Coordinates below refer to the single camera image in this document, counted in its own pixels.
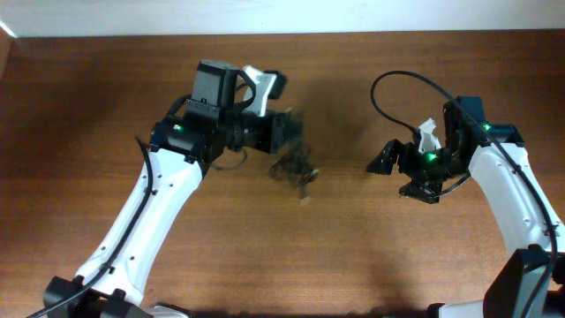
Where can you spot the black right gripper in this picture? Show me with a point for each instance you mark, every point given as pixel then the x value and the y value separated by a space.
pixel 412 163

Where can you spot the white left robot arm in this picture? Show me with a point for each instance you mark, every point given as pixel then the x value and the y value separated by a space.
pixel 227 108

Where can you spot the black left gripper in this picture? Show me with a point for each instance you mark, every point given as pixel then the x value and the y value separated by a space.
pixel 288 132

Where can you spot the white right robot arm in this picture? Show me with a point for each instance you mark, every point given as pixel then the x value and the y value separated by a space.
pixel 493 156

